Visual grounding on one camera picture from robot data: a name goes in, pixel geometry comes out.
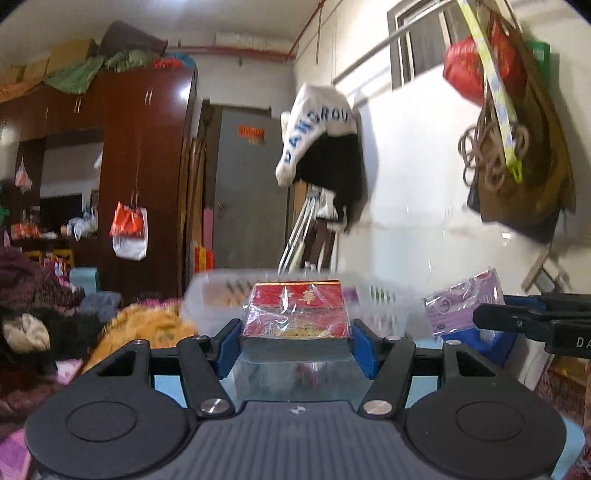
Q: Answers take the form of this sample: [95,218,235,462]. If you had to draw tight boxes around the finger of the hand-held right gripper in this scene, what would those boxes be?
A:
[472,304,563,341]
[503,292,591,309]

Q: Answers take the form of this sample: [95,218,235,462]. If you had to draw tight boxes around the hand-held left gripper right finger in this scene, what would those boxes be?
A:
[352,318,507,420]

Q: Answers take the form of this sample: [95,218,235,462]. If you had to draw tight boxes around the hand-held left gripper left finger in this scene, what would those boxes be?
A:
[89,318,244,420]

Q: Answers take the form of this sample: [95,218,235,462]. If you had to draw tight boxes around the white plastic basket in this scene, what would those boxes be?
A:
[184,267,417,334]

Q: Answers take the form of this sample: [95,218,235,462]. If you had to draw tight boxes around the pink-purple plastic bag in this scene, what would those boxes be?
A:
[423,267,507,341]

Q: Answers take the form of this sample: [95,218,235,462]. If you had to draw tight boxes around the red box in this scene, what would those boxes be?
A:
[240,279,353,361]

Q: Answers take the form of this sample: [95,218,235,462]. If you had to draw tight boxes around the blue tote bag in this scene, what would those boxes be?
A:
[478,329,519,371]

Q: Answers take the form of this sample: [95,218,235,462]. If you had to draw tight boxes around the yellow blanket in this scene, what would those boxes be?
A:
[85,299,198,371]

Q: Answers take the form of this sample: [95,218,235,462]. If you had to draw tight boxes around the pink board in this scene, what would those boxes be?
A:
[202,207,216,271]

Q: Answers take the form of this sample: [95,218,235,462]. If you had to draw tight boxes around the brown hanging bag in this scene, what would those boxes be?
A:
[465,9,576,244]

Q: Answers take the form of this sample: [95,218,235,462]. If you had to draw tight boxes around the metal crutches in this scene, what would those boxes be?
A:
[276,191,325,274]

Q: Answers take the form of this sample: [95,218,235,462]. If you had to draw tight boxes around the orange-white plastic bag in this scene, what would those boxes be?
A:
[110,201,149,262]

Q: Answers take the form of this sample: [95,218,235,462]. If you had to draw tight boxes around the grey door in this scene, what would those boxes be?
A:
[214,104,290,274]

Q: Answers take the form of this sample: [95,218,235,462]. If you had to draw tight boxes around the teal box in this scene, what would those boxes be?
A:
[69,268,101,297]

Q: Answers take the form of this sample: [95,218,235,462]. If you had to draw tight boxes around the white plastic bag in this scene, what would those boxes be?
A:
[69,209,99,241]

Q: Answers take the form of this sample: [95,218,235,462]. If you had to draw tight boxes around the brown wooden wardrobe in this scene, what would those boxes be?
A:
[0,69,198,297]

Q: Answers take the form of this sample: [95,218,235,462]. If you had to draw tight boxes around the beige cloth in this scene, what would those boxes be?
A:
[2,312,52,354]

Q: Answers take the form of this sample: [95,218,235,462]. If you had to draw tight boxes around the pile of dark clothes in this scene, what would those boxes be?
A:
[0,246,105,371]

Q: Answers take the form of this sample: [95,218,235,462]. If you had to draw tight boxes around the black television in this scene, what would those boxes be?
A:
[39,193,84,232]

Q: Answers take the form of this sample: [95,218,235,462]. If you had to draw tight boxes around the red plastic bag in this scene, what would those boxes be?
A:
[443,18,523,105]

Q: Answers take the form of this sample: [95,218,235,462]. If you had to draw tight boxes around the white hoodie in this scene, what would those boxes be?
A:
[275,82,359,188]

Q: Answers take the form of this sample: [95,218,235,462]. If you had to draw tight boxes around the small pink hanging bag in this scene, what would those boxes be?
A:
[14,157,33,189]

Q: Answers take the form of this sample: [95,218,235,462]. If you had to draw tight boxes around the window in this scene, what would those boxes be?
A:
[386,0,468,89]

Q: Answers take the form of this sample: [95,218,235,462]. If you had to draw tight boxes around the green cloth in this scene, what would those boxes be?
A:
[45,48,161,96]

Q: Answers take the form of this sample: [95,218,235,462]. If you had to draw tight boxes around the dark folded blanket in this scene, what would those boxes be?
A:
[99,20,169,59]

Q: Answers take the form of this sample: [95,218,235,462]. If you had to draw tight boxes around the cardboard boxes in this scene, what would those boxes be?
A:
[0,39,99,89]

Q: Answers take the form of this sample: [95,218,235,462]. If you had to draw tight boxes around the wall power strip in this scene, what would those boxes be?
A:
[521,248,570,295]

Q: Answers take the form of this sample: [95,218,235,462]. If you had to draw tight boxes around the coiled brown rope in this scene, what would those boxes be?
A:
[457,110,533,195]

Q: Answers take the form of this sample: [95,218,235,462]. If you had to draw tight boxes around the yellow-green strap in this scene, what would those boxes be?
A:
[457,0,526,184]

